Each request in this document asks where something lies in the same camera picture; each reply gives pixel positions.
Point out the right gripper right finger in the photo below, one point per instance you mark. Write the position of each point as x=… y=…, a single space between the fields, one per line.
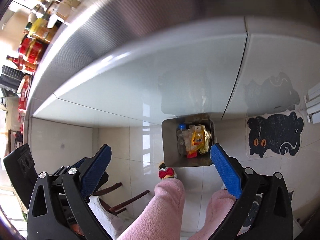
x=274 y=218

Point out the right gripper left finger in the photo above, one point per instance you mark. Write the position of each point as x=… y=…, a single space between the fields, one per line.
x=59 y=207

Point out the orange snack wrapper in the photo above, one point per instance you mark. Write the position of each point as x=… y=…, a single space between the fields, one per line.
x=200 y=140

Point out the clear plastic bottle blue cap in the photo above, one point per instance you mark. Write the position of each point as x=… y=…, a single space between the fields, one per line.
x=183 y=140

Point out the metal trash bin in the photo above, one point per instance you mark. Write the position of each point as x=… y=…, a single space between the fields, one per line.
x=172 y=157

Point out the pink right trouser leg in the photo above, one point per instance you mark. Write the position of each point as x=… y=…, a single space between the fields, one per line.
x=218 y=208

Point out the black cat floor mat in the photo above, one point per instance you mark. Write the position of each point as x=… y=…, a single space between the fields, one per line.
x=279 y=133

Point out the left slipper with red bow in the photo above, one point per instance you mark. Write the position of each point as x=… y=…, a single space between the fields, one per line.
x=165 y=172

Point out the red-lid chili sauce jar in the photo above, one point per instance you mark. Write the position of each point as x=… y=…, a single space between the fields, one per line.
x=32 y=50

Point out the yellow-lid peanut butter jar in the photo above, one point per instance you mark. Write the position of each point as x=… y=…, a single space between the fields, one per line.
x=40 y=31

